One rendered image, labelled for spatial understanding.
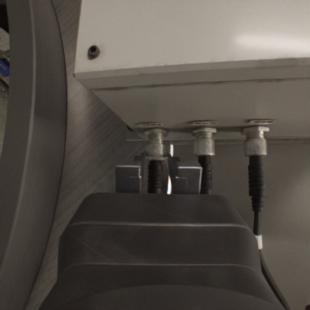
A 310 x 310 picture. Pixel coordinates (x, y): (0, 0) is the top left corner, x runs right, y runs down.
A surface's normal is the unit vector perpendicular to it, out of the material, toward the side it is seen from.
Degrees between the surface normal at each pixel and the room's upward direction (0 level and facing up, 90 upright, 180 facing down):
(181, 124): 132
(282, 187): 90
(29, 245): 55
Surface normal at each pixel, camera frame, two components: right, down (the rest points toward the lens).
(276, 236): -0.17, -0.14
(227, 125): -0.02, 0.99
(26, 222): 0.96, 0.18
